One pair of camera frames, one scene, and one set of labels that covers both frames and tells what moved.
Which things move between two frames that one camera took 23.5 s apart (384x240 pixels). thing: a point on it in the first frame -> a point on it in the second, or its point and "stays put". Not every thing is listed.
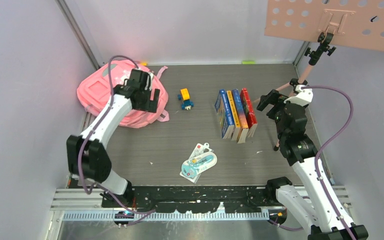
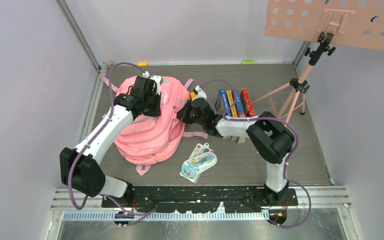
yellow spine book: (234, 116) stays put
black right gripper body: (278, 100) -> (189, 116)
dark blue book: (222, 106) stays put
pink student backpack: (95, 90) -> (150, 140)
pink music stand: (373, 25) stays put
